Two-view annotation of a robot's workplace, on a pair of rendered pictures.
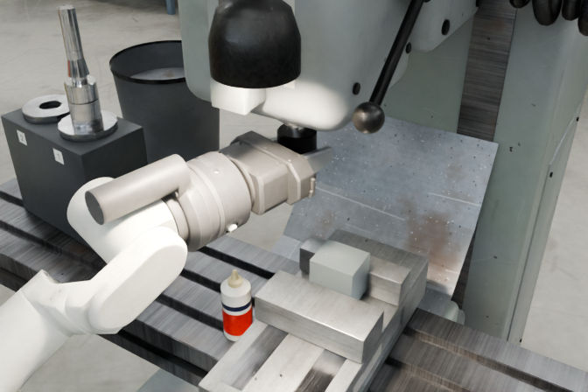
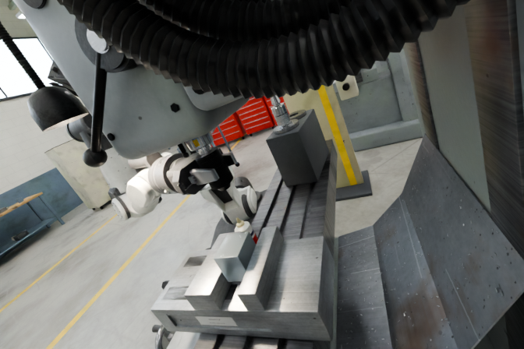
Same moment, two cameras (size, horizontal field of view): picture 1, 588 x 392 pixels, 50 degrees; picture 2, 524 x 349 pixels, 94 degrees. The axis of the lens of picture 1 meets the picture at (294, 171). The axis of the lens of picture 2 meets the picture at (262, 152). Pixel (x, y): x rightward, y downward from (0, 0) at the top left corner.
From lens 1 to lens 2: 0.88 m
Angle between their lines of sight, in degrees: 77
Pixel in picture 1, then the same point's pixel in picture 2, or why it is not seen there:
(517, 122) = not seen: outside the picture
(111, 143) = (280, 136)
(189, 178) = (146, 161)
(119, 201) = (131, 162)
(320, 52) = not seen: hidden behind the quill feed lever
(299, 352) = not seen: hidden behind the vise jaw
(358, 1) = (74, 82)
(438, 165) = (462, 247)
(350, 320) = (200, 280)
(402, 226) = (416, 280)
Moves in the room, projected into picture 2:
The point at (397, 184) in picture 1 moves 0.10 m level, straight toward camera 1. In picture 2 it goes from (432, 239) to (370, 261)
